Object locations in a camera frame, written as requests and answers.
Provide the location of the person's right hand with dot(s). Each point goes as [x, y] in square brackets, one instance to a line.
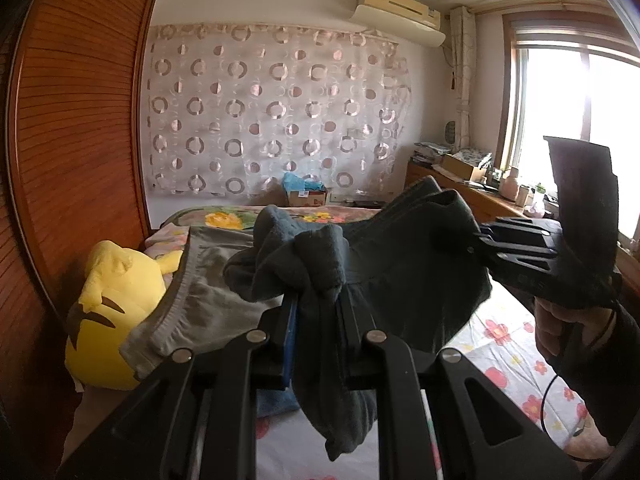
[550, 330]

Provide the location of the patterned cloth pile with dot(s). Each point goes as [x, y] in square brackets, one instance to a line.
[430, 150]

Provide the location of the grey pants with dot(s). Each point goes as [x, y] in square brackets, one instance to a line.
[200, 300]

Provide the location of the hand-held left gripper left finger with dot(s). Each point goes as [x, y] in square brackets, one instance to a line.
[290, 345]

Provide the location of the circle patterned wall cloth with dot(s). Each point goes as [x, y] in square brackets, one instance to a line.
[275, 110]

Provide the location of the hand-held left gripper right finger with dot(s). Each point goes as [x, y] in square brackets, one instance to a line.
[352, 350]

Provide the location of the wooden cabinet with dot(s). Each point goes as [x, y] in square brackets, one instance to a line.
[495, 205]

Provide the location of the blue plastic bag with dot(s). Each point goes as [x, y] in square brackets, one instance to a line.
[297, 182]

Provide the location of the white cup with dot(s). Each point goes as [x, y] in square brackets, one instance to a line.
[525, 195]

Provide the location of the white patterned window curtain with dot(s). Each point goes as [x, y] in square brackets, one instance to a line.
[462, 75]

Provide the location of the wooden wardrobe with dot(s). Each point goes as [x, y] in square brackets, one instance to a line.
[80, 135]

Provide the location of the floral quilt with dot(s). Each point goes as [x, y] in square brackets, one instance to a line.
[225, 217]

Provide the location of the yellow plush toy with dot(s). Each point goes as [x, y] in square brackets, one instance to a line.
[110, 310]

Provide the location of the green capped bottle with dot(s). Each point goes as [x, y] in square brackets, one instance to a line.
[538, 199]

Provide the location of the dark green pants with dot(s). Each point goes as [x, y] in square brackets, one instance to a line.
[400, 260]

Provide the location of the open cardboard box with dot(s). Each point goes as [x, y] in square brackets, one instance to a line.
[462, 167]

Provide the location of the air conditioner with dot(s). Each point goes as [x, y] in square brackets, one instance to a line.
[395, 15]

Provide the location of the strawberry flower printed bedsheet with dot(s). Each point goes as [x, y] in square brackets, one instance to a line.
[505, 360]

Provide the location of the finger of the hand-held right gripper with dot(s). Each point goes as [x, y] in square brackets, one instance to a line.
[520, 262]
[525, 230]

